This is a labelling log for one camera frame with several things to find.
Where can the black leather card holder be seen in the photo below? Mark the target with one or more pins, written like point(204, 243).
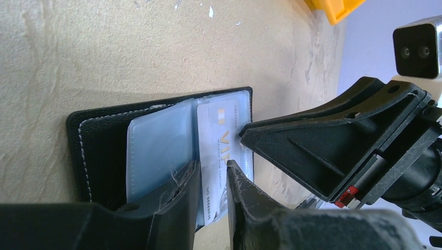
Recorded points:
point(121, 153)

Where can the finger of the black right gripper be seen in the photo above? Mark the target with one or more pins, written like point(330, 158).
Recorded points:
point(360, 91)
point(325, 153)

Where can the yellow three-compartment tray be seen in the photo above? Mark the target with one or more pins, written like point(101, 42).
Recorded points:
point(335, 10)

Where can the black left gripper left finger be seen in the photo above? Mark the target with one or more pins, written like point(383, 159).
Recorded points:
point(163, 219)

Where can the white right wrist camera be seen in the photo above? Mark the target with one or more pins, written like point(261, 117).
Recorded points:
point(417, 49)

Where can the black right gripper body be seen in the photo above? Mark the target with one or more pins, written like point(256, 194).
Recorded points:
point(411, 160)

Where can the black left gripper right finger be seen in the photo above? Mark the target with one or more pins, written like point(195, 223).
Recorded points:
point(257, 221)

